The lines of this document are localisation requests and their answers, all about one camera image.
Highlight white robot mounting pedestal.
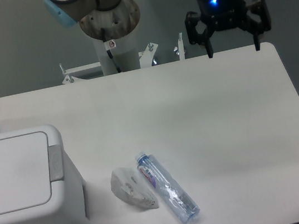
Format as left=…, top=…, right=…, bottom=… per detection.
left=59, top=32, right=159, bottom=84

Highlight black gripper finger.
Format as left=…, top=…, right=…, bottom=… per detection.
left=184, top=11, right=216, bottom=59
left=238, top=0, right=272, bottom=51

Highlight white trash can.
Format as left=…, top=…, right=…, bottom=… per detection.
left=0, top=124, right=91, bottom=224

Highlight black cable on pedestal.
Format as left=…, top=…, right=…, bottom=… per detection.
left=100, top=26, right=122, bottom=75

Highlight grey trash can push button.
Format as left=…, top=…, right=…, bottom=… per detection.
left=48, top=145, right=65, bottom=182

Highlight grey robot arm base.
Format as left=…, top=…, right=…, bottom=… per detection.
left=44, top=0, right=140, bottom=42

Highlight clear empty plastic bottle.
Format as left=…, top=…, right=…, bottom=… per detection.
left=135, top=152, right=200, bottom=224

